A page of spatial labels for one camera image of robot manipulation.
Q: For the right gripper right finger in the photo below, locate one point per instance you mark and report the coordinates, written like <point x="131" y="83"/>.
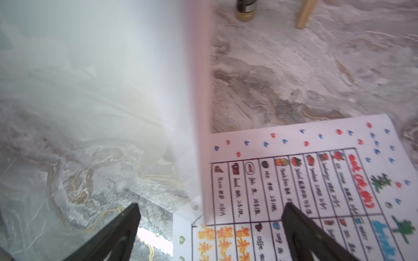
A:
<point x="307" y="240"/>

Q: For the white rack board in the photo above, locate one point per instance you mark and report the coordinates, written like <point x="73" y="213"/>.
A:
<point x="99" y="111"/>

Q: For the right paper menu sheet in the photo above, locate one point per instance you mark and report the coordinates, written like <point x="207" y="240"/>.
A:
<point x="351" y="177"/>

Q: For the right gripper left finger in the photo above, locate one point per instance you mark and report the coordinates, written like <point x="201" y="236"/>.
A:
<point x="114" y="242"/>

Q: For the small dark-capped spice bottle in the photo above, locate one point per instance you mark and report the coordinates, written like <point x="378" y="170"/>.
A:
<point x="245" y="10"/>

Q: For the wooden two-tier shelf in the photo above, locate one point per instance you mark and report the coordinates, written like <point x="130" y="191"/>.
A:
<point x="305" y="11"/>

